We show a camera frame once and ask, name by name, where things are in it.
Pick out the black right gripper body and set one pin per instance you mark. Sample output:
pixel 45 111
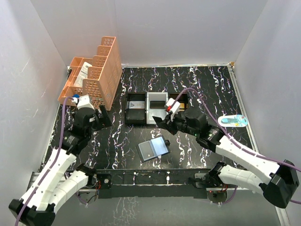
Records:
pixel 171 124

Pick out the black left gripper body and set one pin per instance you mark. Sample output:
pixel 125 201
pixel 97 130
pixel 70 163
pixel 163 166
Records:
pixel 100 118

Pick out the dark card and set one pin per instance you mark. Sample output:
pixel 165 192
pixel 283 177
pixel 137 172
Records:
pixel 157 104

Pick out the black leather card holder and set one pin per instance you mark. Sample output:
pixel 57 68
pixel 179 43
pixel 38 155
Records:
pixel 159 145

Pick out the black credit card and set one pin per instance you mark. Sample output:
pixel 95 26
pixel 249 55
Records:
pixel 146 150

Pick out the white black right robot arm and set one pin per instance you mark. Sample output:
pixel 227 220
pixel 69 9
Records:
pixel 218 141

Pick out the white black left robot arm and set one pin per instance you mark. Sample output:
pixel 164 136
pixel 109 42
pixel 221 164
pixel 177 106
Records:
pixel 39 205

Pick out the card in left bin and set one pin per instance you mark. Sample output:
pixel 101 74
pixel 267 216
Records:
pixel 136 105

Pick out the black right bin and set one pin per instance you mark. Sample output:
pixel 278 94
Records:
pixel 182 98

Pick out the black bin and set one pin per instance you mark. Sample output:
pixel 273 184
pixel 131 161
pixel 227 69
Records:
pixel 182 98
pixel 135 109

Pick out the white middle bin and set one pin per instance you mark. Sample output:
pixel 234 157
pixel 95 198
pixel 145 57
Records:
pixel 153 96

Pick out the black left bin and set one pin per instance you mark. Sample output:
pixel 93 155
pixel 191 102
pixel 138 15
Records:
pixel 135 109

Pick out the orange plastic desk organizer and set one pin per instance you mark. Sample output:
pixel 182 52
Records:
pixel 103 75

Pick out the white paper packet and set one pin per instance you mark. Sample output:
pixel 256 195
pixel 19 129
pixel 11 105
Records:
pixel 82 74

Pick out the blue white blister pack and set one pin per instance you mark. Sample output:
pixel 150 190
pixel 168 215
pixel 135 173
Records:
pixel 237 120

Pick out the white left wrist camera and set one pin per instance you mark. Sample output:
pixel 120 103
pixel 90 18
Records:
pixel 82 102

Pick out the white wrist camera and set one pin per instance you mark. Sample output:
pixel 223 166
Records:
pixel 172 106
pixel 82 102

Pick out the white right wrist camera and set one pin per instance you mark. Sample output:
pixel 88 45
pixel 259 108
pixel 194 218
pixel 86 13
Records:
pixel 172 106

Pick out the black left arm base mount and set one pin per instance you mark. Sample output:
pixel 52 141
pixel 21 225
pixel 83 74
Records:
pixel 103 181

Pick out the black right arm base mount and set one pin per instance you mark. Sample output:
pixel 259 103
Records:
pixel 207 181

